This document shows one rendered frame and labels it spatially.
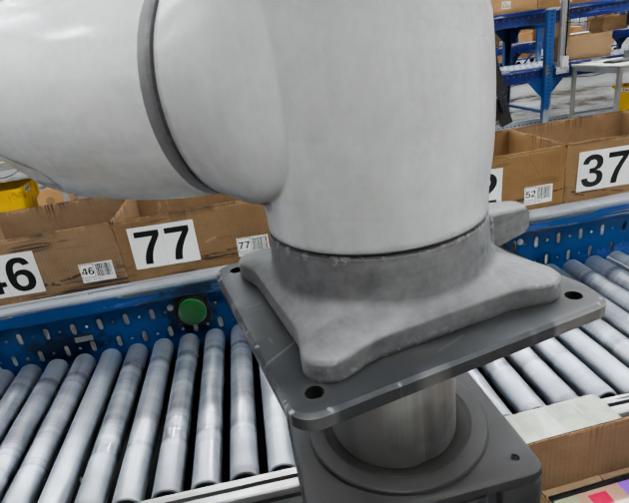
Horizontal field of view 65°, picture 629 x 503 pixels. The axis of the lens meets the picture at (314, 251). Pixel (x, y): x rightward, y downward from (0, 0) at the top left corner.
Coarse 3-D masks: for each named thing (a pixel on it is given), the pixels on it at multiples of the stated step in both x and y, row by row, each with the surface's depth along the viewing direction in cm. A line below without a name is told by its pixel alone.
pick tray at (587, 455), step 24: (576, 432) 67; (600, 432) 68; (624, 432) 69; (552, 456) 68; (576, 456) 69; (600, 456) 70; (624, 456) 71; (552, 480) 70; (576, 480) 71; (600, 480) 70
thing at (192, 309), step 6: (186, 300) 120; (192, 300) 120; (198, 300) 121; (180, 306) 121; (186, 306) 121; (192, 306) 121; (198, 306) 121; (204, 306) 122; (180, 312) 121; (186, 312) 121; (192, 312) 121; (198, 312) 122; (204, 312) 122; (180, 318) 122; (186, 318) 122; (192, 318) 122; (198, 318) 122
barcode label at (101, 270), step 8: (80, 264) 120; (88, 264) 121; (96, 264) 121; (104, 264) 121; (112, 264) 122; (88, 272) 121; (96, 272) 122; (104, 272) 122; (112, 272) 122; (88, 280) 122; (96, 280) 123
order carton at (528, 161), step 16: (496, 144) 156; (512, 144) 154; (528, 144) 146; (544, 144) 138; (560, 144) 131; (496, 160) 127; (512, 160) 128; (528, 160) 128; (544, 160) 129; (560, 160) 130; (512, 176) 129; (528, 176) 130; (544, 176) 131; (560, 176) 132; (512, 192) 131; (560, 192) 134; (528, 208) 134
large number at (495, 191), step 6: (492, 174) 128; (498, 174) 128; (492, 180) 129; (498, 180) 129; (492, 186) 129; (498, 186) 130; (492, 192) 130; (498, 192) 130; (492, 198) 131; (498, 198) 131
